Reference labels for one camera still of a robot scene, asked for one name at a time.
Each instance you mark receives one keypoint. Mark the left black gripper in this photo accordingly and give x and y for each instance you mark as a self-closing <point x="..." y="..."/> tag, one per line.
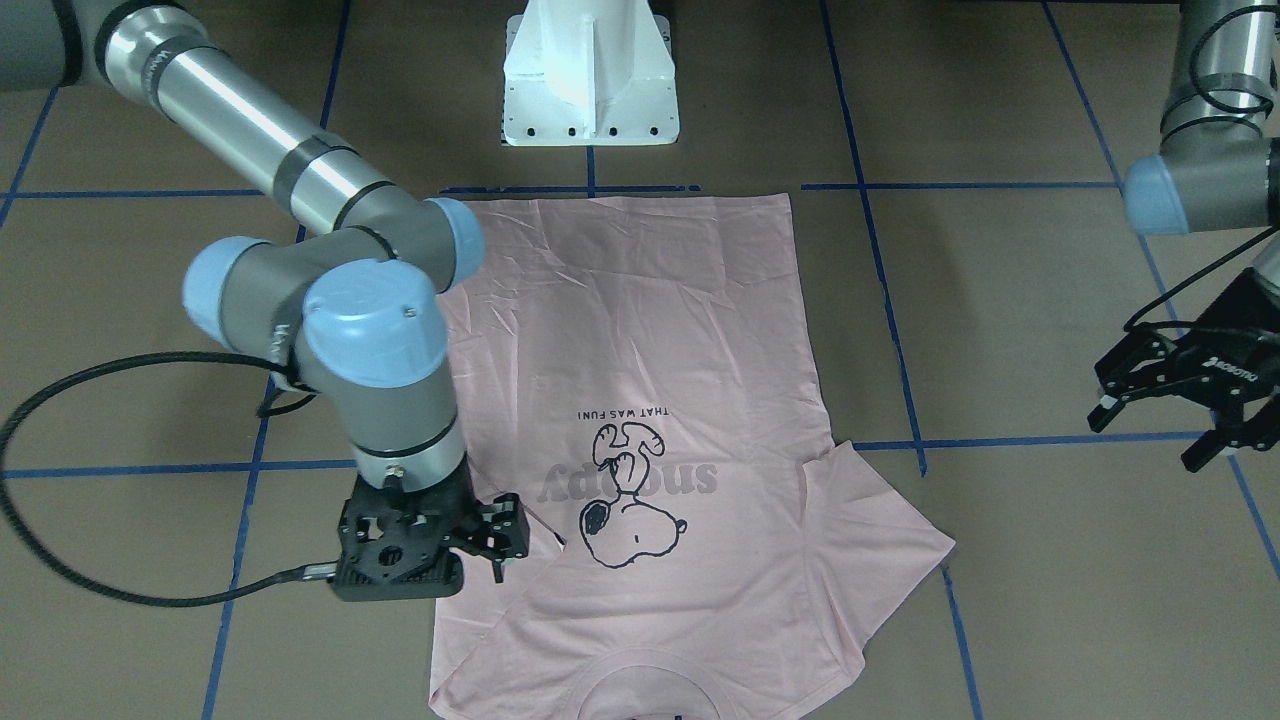
<point x="1238" y="362"/>

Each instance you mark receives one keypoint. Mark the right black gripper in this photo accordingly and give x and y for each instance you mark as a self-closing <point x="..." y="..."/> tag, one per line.
<point x="499" y="527"/>

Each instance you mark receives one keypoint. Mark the pink Snoopy t-shirt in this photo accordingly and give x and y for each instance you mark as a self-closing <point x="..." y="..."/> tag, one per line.
<point x="639" y="373"/>

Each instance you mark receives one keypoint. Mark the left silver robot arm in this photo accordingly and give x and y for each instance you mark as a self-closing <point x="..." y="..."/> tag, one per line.
<point x="1215" y="170"/>

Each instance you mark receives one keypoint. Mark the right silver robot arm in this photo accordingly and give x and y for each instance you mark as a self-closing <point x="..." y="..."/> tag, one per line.
<point x="352" y="313"/>

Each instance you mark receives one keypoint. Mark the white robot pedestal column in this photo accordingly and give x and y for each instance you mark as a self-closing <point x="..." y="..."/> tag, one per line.
<point x="589" y="73"/>

